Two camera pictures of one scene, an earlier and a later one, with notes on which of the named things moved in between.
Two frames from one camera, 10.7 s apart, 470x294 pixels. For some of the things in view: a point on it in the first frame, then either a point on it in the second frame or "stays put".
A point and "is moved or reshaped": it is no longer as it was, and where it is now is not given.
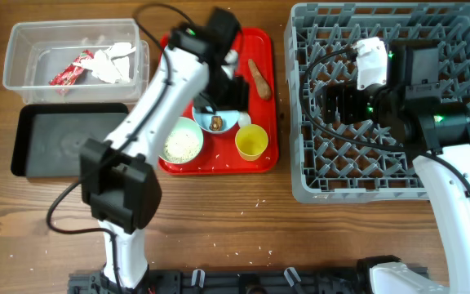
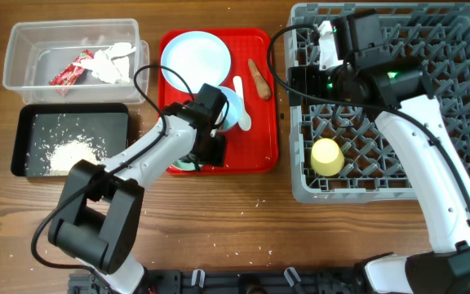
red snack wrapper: x=69 y=74 stays put
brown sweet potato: x=263 y=86 stays put
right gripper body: x=373 y=103 to x=325 y=85
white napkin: x=105 y=66 stays put
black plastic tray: x=48 y=137 stays put
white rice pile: x=182 y=145 is moved or reshaped
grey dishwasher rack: x=362 y=161 stays put
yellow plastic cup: x=251 y=140 to x=327 y=159
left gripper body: x=223 y=93 to x=210 y=153
